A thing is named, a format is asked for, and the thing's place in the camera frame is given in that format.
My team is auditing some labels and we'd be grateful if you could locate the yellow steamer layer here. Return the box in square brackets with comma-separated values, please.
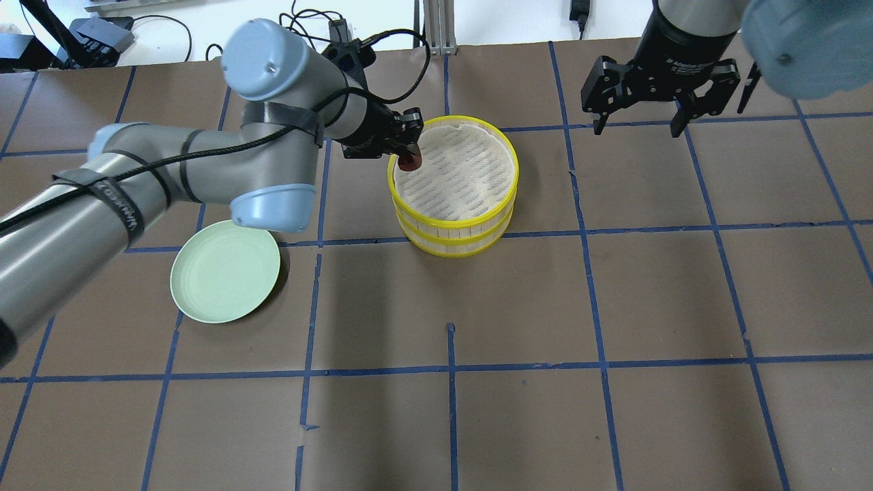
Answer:
[387, 115, 520, 229]
[395, 206, 514, 258]

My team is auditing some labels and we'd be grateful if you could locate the brown bun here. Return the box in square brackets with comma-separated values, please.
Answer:
[396, 151, 423, 172]

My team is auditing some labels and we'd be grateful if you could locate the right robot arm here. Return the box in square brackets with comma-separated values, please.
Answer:
[580, 1, 872, 137]

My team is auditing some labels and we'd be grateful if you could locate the yellow bottom steamer layer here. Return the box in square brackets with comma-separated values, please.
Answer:
[395, 206, 514, 258]

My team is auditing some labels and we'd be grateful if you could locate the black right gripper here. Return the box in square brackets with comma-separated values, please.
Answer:
[580, 7, 746, 138]

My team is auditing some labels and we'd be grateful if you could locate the light green plate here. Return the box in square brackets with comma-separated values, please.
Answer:
[169, 220, 281, 324]

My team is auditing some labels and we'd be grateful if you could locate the yellow top steamer layer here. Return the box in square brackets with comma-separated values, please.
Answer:
[387, 115, 520, 229]

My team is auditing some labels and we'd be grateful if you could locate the aluminium frame post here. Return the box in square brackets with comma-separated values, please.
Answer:
[421, 0, 458, 56]

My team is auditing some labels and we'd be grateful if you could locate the black power brick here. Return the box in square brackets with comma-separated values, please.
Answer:
[569, 0, 591, 26]

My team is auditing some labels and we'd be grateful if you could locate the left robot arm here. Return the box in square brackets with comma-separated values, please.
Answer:
[1, 18, 424, 366]

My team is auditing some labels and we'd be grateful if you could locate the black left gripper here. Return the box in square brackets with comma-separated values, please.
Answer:
[338, 95, 425, 160]

